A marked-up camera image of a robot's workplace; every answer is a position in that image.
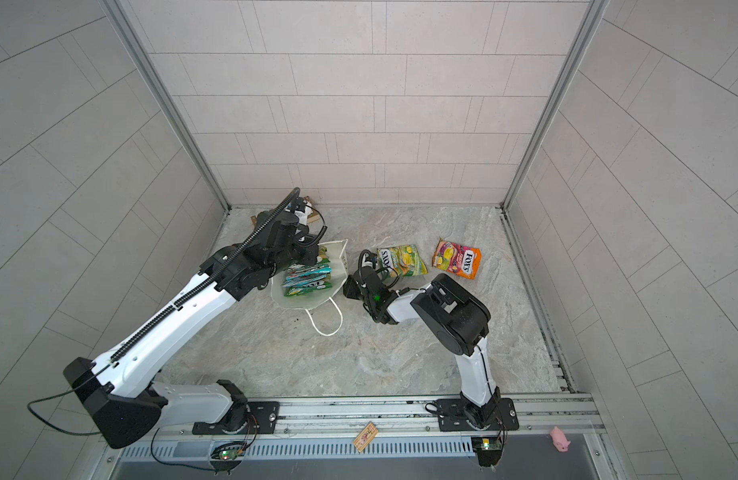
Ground white paper bag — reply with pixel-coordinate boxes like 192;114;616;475
271;239;349;337

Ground green yellow Fox's candy bag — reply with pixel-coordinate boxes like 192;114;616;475
377;244;428;278

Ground orange Fox's candy bag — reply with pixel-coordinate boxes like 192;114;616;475
432;239;482;280

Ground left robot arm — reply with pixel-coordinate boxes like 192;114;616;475
63;190;324;449

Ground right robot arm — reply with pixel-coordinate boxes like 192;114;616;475
343;266;520;432

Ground green snack packs in bag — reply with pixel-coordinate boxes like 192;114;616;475
282;246;333;297

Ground wooden chessboard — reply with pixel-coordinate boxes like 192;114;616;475
290;196;322;225

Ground wooden mousetrap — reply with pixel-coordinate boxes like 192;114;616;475
352;422;379;453

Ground right circuit board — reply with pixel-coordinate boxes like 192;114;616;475
471;437;505;468

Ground circuit board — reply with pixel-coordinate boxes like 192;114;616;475
209;441;249;475
471;437;505;468

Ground left circuit board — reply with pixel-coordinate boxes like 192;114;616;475
209;441;249;475

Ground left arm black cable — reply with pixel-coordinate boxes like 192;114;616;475
26;187;328;470

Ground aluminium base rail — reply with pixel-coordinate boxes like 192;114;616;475
101;392;604;442

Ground pink pig toy on rail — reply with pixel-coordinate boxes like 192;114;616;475
550;426;571;453

